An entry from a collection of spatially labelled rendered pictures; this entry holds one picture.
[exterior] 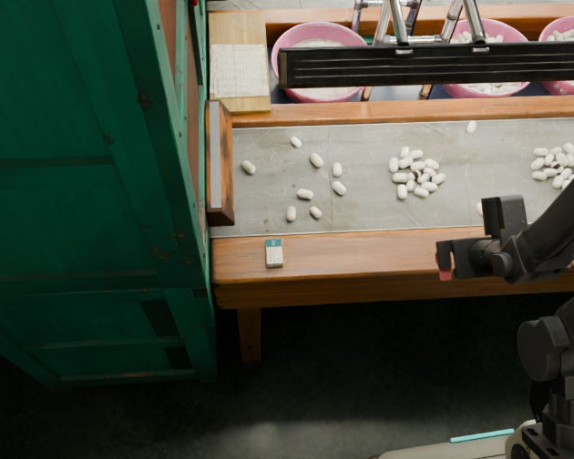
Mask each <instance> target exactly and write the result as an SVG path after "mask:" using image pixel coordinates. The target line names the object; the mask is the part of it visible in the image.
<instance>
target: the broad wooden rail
mask: <svg viewBox="0 0 574 459"><path fill-rule="evenodd" d="M471 237H479V238H484V237H491V235H485V231H484V227H467V228H446V229H406V230H385V231H365V232H344V233H324V234H302V235H282V236H261V237H241V238H220V239H212V240H211V241H210V285H211V289H212V295H213V300H214V304H215V308H216V310H231V309H249V308H267V307H284V306H302V305H319V304H336V303H355V302H372V301H406V300H423V299H441V298H458V297H476V296H493V295H510V294H528V293H545V292H563V291H574V261H572V262H571V263H570V269H569V270H567V271H566V272H565V273H564V274H563V275H562V276H560V277H559V278H558V279H555V280H542V281H534V282H528V283H520V284H513V285H510V284H508V283H507V282H506V281H505V279H504V278H502V277H497V276H489V277H479V278H472V279H465V280H458V279H456V278H455V274H454V267H455V261H454V255H453V253H452V251H451V252H450V254H451V262H452V267H451V274H452V280H440V279H439V270H438V266H437V263H436V242H437V241H440V240H456V239H463V238H471ZM266 239H282V259H283V266H282V267H270V268H267V261H266V245H265V240H266Z"/></svg>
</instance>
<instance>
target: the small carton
mask: <svg viewBox="0 0 574 459"><path fill-rule="evenodd" d="M265 245H266V261H267V268H270V267H282V266H283V259H282V239H266V240H265Z"/></svg>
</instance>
